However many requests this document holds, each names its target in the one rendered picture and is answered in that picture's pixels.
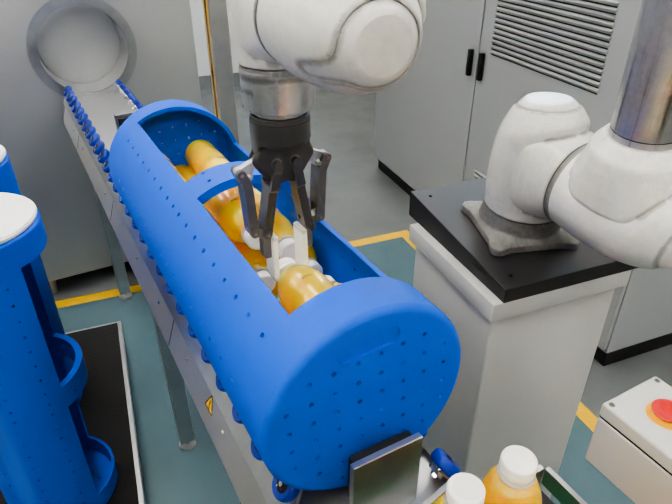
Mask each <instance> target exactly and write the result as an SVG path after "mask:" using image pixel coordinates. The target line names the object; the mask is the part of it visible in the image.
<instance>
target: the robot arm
mask: <svg viewBox="0 0 672 504"><path fill-rule="evenodd" d="M226 7H227V16H228V23H229V29H230V34H231V38H232V41H233V43H234V46H235V49H236V53H237V57H238V63H239V67H238V72H239V74H240V85H241V97H242V106H243V108H244V109H245V110H246V111H247V112H249V113H250V114H249V123H250V135H251V144H252V149H251V152H250V155H249V160H248V161H246V162H245V163H243V164H242V165H240V166H238V165H233V166H232V167H231V172H232V174H233V176H234V177H235V179H236V181H237V184H238V190H239V196H240V202H241V209H242V215H243V221H244V227H245V230H246V231H247V232H248V233H249V234H250V236H251V237H252V238H254V239H256V238H258V237H259V243H260V253H261V254H262V256H263V257H264V258H265V259H266V261H267V272H268V273H269V274H270V276H271V277H272V278H273V279H274V280H275V281H278V280H279V278H280V270H279V247H278V237H277V236H276V235H275V234H274V233H273V227H274V219H275V211H276V202H277V194H278V192H279V191H280V184H281V183H283V182H285V181H289V183H290V187H291V191H292V196H293V200H294V204H295V208H296V212H297V217H298V220H299V221H300V223H299V222H298V221H296V222H294V223H293V228H294V243H295V258H296V263H297V264H299V265H307V266H309V262H308V247H310V246H312V243H313V237H312V231H313V230H315V228H316V225H315V224H314V223H316V222H317V221H323V220H324V218H325V200H326V179H327V169H328V166H329V163H330V161H331V154H329V153H328V152H327V151H325V150H324V149H322V148H317V149H315V148H313V146H312V145H311V143H310V137H311V125H310V112H309V111H310V110H311V109H313V108H314V106H315V104H316V96H315V86H316V87H319V88H321V89H324V90H327V91H330V92H334V93H339V94H344V95H368V94H373V93H377V92H380V91H383V90H385V89H387V88H389V87H391V86H393V85H394V84H396V83H397V82H399V81H400V80H401V79H402V78H403V77H404V76H405V75H406V74H407V73H408V72H409V71H410V69H411V68H412V66H413V65H414V63H415V61H416V59H417V57H418V54H419V51H420V47H421V42H422V30H423V28H422V25H423V24H424V22H425V19H426V0H226ZM589 128H590V119H589V117H588V115H587V113H586V111H585V109H584V108H583V106H582V105H581V104H579V103H578V102H577V101H576V100H575V99H574V98H573V97H571V96H569V95H566V94H562V93H555V92H535V93H530V94H527V95H525V96H524V97H523V98H522V99H521V100H519V101H518V102H517V104H514V105H513V106H512V107H511V109H510V110H509V111H508V113H507V115H506V116H505V118H504V119H503V121H502V123H501V125H500V127H499V129H498V132H497V134H496V137H495V140H494V143H493V147H492V151H491V156H490V160H489V165H488V170H487V176H486V186H485V194H484V199H483V201H466V202H464V203H463V204H462V211H463V212H464V213H465V214H466V215H468V216H469V217H470V219H471V220H472V222H473V223H474V225H475V226H476V228H477V229H478V231H479V232H480V234H481V235H482V237H483V238H484V240H485V241H486V243H487V244H488V249H489V252H490V253H491V254H492V255H494V256H498V257H501V256H505V255H508V254H512V253H520V252H531V251H541V250H552V249H569V250H574V249H577V248H578V246H579V243H580V241H581V242H582V243H584V244H586V245H587V246H589V247H591V248H592V249H594V250H596V251H597V252H599V253H601V254H603V255H605V256H607V257H609V258H611V259H613V260H616V261H618V262H621V263H624V264H627V265H630V266H635V267H639V268H645V269H651V270H653V269H656V268H672V0H642V4H641V8H640V11H639V15H638V19H637V23H636V27H635V31H634V35H633V38H632V42H631V46H630V50H629V54H628V58H627V62H626V65H625V69H624V73H623V77H622V81H621V85H620V89H619V92H618V96H617V100H616V104H615V108H614V112H613V116H612V120H611V123H609V124H607V125H606V126H604V127H602V128H601V129H599V130H598V131H597V132H595V133H593V132H592V131H590V130H589ZM309 160H310V162H311V170H310V202H309V201H308V196H307V192H306V187H305V184H306V181H305V176H304V172H303V171H304V169H305V167H306V165H307V164H308V162H309ZM254 169H256V170H257V171H258V172H259V173H260V174H261V185H262V189H261V199H260V208H259V217H257V210H256V203H255V196H254V190H253V186H252V183H251V180H253V170H254Z"/></svg>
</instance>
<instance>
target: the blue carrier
mask: <svg viewBox="0 0 672 504"><path fill-rule="evenodd" d="M199 120H200V121H199ZM198 121H199V122H198ZM186 123H187V124H186ZM185 124H186V125H185ZM172 127H173V128H172ZM158 130H160V131H158ZM201 133H202V134H201ZM188 136H189V137H188ZM199 139H202V140H207V141H209V142H210V143H211V144H212V145H213V146H214V147H215V148H216V149H217V150H218V151H219V152H220V153H221V154H222V155H223V156H224V157H225V158H226V159H227V160H228V161H229V162H228V163H223V164H219V165H216V166H213V167H211V168H208V169H206V170H204V171H202V172H200V173H199V174H197V175H195V176H194V177H192V178H191V179H189V180H188V181H187V182H186V183H185V182H184V181H183V179H182V178H181V177H180V175H179V174H178V173H177V172H176V170H175V169H174V168H173V167H172V165H171V164H170V163H169V161H168V160H167V159H166V158H165V156H164V155H163V154H162V153H164V154H165V155H166V156H167V157H168V158H169V159H170V161H171V162H172V163H173V164H174V166H177V165H180V164H185V165H188V164H187V162H186V160H185V150H186V148H187V146H188V145H189V144H190V143H191V142H193V141H195V140H199ZM162 143H163V144H162ZM161 152H162V153H161ZM178 152H179V153H178ZM249 155H250V154H249V153H248V152H247V151H246V150H245V149H244V148H243V147H241V146H240V145H239V144H238V143H237V142H236V140H235V138H234V136H233V134H232V133H231V131H230V130H229V129H228V127H227V126H226V125H225V124H224V123H223V122H222V121H221V120H220V119H218V118H217V117H216V116H215V115H214V114H213V113H211V112H210V111H209V110H207V109H206V108H204V107H202V106H200V105H198V104H195V103H192V102H189V101H184V100H162V101H157V102H154V103H151V104H148V105H146V106H144V107H142V108H140V109H139V110H137V111H136V112H134V113H133V114H132V115H130V116H129V117H128V118H127V119H126V120H125V121H124V122H123V124H122V125H121V126H120V128H119V129H118V131H117V132H116V134H115V136H114V138H113V141H112V144H111V147H110V153H109V169H110V174H111V178H112V181H113V183H114V185H115V187H116V189H117V191H118V193H119V195H120V197H121V199H122V200H123V202H124V204H125V206H126V208H127V210H128V211H129V213H130V215H131V217H132V219H133V221H134V223H135V224H136V226H137V228H138V230H139V232H140V234H141V236H142V237H143V239H144V241H145V243H146V245H147V247H148V249H149V250H150V252H151V254H152V256H153V258H154V260H155V262H156V263H157V265H158V267H159V269H160V271H161V273H162V274H163V276H164V278H165V280H166V282H167V284H168V286H169V287H170V289H171V291H172V293H173V295H174V297H175V299H176V300H177V302H178V304H179V306H180V308H181V310H182V312H183V313H184V315H185V317H186V319H187V321H188V323H189V325H190V326H191V328H192V330H193V332H194V334H195V336H196V337H197V339H198V341H199V343H200V345H201V347H202V349H203V350H204V352H205V354H206V356H207V358H208V360H209V362H210V363H211V365H212V367H213V369H214V371H215V373H216V375H217V376H218V378H219V380H220V382H221V384H222V386H223V388H224V389H225V391H226V393H227V395H228V397H229V399H230V401H231V402H232V404H233V406H234V408H235V410H236V412H237V413H238V415H239V417H240V419H241V421H242V423H243V425H244V426H245V428H246V430H247V432H248V434H249V436H250V438H251V439H252V441H253V443H254V445H255V447H256V449H257V451H258V452H259V454H260V456H261V458H262V460H263V462H264V464H265V465H266V467H267V468H268V470H269V471H270V472H271V473H272V475H273V476H274V477H275V478H277V479H278V480H279V481H281V482H282V483H284V484H286V485H288V486H291V487H293V488H296V489H301V490H308V491H322V490H331V489H336V488H340V487H344V486H347V485H348V469H349V457H350V456H352V455H354V454H356V453H359V452H361V451H363V450H365V449H367V448H369V447H372V446H374V445H376V444H378V443H380V442H382V441H385V440H387V439H389V438H391V437H393V436H395V435H397V434H400V433H402V432H404V431H406V430H408V431H409V432H410V433H411V434H412V435H413V434H415V433H418V432H419V433H420V434H421V435H422V436H423V435H424V434H425V433H426V431H427V430H428V429H429V428H430V427H431V425H432V424H433V423H434V421H435V420H436V419H437V417H438V416H439V414H440V413H441V411H442V410H443V408H444V406H445V405H446V403H447V401H448V399H449V397H450V395H451V393H452V390H453V388H454V385H455V383H456V379H457V376H458V372H459V366H460V358H461V349H460V341H459V337H458V334H457V331H456V329H455V327H454V325H453V323H452V322H451V321H450V319H449V318H448V317H447V316H446V315H445V314H444V313H443V312H442V311H441V310H440V309H438V308H437V307H436V306H435V305H434V304H433V303H432V302H430V301H429V300H428V299H427V298H426V297H425V296H423V295H422V294H421V293H420V292H419V291H418V290H416V289H415V288H414V287H412V286H411V285H409V284H407V283H405V282H403V281H400V280H397V279H393V278H388V277H387V276H386V275H385V274H384V273H383V272H381V271H380V270H379V269H378V268H377V267H376V266H375V265H374V264H373V263H371V262H370V261H369V260H368V259H367V258H366V257H365V256H364V255H362V254H361V253H360V252H359V251H358V250H357V249H356V248H355V247H353V246H352V245H351V244H350V243H349V242H348V241H347V240H346V239H345V238H343V237H342V236H341V235H340V234H339V233H338V232H337V231H336V230H334V229H333V228H332V227H331V226H330V225H329V224H328V223H327V222H325V221H324V220H323V221H317V222H316V223H314V224H315V225H316V228H315V230H313V231H312V237H313V243H312V246H313V247H314V249H315V252H316V255H317V262H318V263H319V264H320V265H321V267H322V269H323V274H324V275H329V276H331V277H332V278H333V279H334V280H335V281H336V282H338V283H342V284H339V285H336V286H334V287H332V288H330V289H327V290H325V291H323V292H321V293H320V294H318V295H316V296H314V297H313V298H311V299H310V300H308V301H307V302H305V303H304V304H302V305H301V306H300V307H298V308H297V309H296V310H295V311H293V312H292V313H291V314H290V315H289V314H288V312H287V311H286V310H285V309H284V307H283V306H282V305H281V304H280V302H279V301H278V300H277V299H276V297H275V296H274V295H273V293H272V292H271V291H270V290H269V288H268V287H267V286H266V285H265V283H264V282H263V281H262V279H261V278H260V277H259V276H258V274H257V273H256V272H255V271H254V269H253V268H252V267H251V266H250V264H249V263H248V262H247V260H246V259H245V258H244V257H243V255H242V254H241V253H240V252H239V250H238V249H237V248H236V246H235V245H234V244H233V243H232V241H231V240H230V239H229V238H228V236H227V235H226V234H225V233H224V231H223V230H222V229H221V227H220V226H219V225H218V224H217V222H216V221H215V220H214V219H213V217H212V216H211V215H210V214H209V212H208V211H207V210H206V208H205V207H204V206H203V205H202V204H205V203H206V202H207V201H208V200H210V199H211V198H213V197H214V196H216V195H218V194H220V193H222V192H224V191H226V190H228V189H231V188H234V187H237V186H238V184H237V181H236V179H235V177H234V176H233V174H232V172H231V167H232V166H233V165H238V166H240V165H242V164H243V163H245V162H246V161H248V160H249Z"/></svg>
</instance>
